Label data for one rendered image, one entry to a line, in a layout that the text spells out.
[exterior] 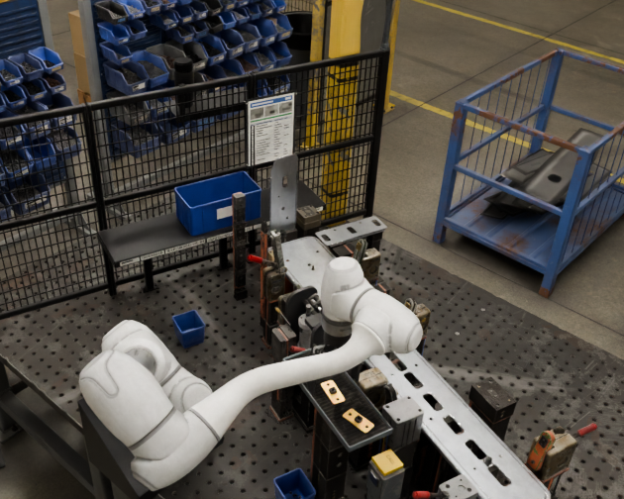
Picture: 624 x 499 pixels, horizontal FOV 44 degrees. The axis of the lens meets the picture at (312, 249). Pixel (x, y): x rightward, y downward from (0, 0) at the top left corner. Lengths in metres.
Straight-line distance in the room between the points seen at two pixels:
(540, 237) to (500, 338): 1.71
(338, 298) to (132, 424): 0.56
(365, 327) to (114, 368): 0.57
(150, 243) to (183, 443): 1.35
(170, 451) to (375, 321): 0.54
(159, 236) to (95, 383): 1.35
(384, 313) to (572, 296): 2.91
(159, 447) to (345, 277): 0.58
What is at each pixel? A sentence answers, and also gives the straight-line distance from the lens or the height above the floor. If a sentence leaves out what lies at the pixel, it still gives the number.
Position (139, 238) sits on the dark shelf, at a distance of 2.98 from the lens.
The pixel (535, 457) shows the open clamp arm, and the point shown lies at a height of 1.02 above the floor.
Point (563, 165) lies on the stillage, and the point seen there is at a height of 0.51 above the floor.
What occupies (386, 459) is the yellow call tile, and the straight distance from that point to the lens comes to 2.03.
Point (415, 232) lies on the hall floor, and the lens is 4.88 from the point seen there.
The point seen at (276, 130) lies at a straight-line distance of 3.14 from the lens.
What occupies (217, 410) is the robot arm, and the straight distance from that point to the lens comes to 1.76.
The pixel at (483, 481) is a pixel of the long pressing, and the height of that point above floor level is 1.00.
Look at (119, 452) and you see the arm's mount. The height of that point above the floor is 0.85.
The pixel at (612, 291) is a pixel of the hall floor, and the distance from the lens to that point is 4.77.
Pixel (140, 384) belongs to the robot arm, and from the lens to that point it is 1.70.
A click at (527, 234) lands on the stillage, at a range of 4.75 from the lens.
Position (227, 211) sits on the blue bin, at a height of 1.10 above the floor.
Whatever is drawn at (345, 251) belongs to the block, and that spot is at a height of 0.98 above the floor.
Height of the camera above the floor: 2.74
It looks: 36 degrees down
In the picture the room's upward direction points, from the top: 3 degrees clockwise
